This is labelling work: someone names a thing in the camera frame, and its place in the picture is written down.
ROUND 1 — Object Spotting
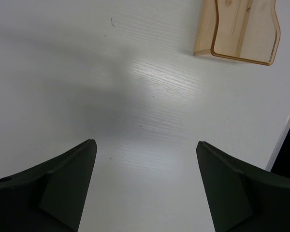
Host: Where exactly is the transparent amber plastic tray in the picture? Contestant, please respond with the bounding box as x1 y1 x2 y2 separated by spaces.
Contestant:
193 0 281 66

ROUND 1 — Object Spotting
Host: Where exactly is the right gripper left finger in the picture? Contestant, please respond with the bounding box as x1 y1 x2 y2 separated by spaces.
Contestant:
0 139 97 232

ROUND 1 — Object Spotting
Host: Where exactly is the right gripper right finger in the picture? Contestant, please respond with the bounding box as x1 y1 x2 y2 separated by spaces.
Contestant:
196 141 290 232

